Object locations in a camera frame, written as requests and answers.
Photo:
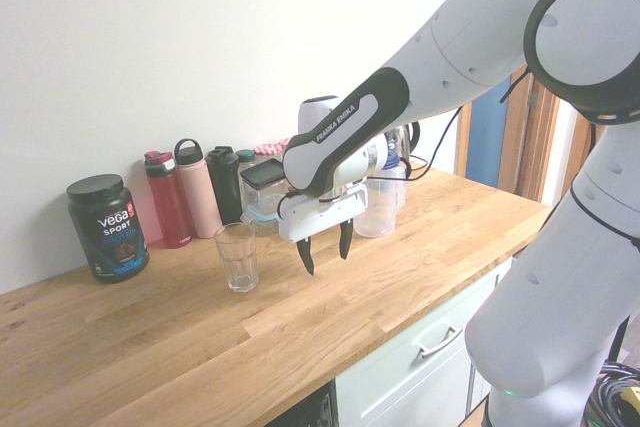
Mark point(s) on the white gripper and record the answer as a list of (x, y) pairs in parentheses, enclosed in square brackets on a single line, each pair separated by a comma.
[(320, 217)]

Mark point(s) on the clear pitcher with blue lid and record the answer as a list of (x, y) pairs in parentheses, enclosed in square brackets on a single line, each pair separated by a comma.
[(380, 212)]

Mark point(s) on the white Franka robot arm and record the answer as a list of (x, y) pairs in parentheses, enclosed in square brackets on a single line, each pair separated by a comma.
[(450, 47)]

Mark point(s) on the pink water bottle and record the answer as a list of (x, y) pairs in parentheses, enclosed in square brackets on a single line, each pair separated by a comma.
[(200, 192)]

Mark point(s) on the red water bottle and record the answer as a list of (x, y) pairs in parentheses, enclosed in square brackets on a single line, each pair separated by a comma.
[(167, 202)]

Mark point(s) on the glass container teal lid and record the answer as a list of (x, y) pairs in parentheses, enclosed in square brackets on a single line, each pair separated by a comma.
[(260, 219)]

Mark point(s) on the clear glass tumbler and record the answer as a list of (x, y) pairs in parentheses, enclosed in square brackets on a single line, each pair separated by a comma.
[(237, 262)]

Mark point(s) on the square container black lid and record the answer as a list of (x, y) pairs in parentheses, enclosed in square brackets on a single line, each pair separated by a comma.
[(262, 174)]

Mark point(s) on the red checkered lid glass jar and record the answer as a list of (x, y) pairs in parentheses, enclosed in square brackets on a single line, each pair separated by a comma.
[(270, 148)]

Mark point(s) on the black shaker bottle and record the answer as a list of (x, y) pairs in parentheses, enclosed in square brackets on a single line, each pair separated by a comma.
[(225, 187)]

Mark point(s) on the green lid glass jar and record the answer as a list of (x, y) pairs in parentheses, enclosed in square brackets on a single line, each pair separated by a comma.
[(246, 156)]

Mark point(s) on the glass french press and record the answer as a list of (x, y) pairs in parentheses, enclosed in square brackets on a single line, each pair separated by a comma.
[(400, 139)]

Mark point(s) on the white rounded appliance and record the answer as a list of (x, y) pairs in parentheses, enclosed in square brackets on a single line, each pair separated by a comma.
[(317, 114)]

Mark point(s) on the black dishwasher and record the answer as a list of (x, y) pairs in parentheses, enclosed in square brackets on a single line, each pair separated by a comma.
[(305, 409)]

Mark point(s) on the blue door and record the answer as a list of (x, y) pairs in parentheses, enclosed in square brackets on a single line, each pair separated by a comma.
[(487, 147)]

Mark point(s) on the black Vega protein tub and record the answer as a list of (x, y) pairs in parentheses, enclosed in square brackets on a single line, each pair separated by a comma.
[(107, 232)]

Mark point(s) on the wooden door frame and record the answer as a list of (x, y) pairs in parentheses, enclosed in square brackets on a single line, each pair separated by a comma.
[(520, 147)]

